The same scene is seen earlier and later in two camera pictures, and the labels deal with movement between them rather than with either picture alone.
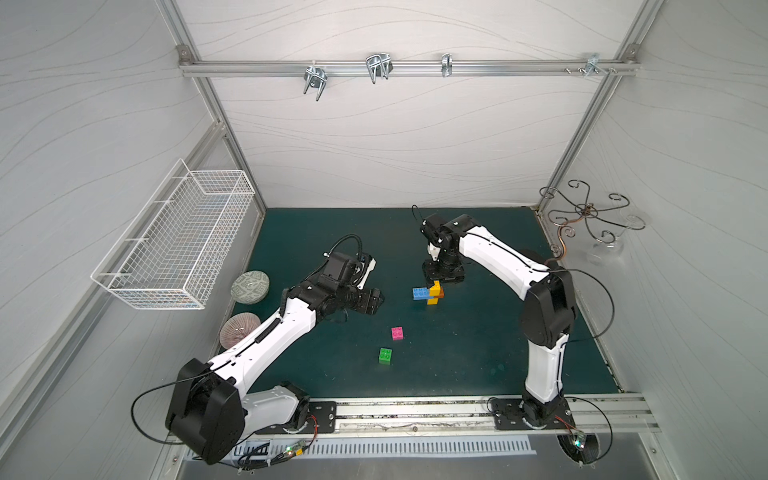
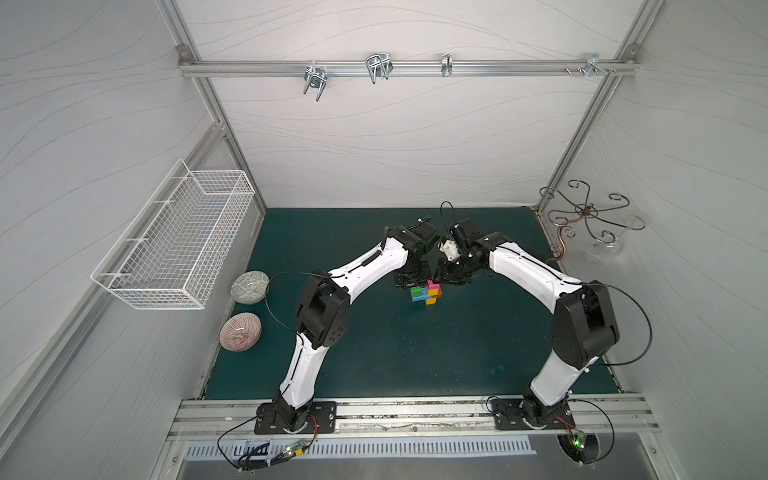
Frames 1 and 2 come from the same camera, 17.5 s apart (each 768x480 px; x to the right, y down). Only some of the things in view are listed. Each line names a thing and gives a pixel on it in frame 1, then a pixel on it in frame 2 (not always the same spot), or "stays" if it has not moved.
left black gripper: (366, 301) to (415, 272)
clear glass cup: (606, 253) stays
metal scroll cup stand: (577, 197) stays
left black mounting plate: (321, 417) stays
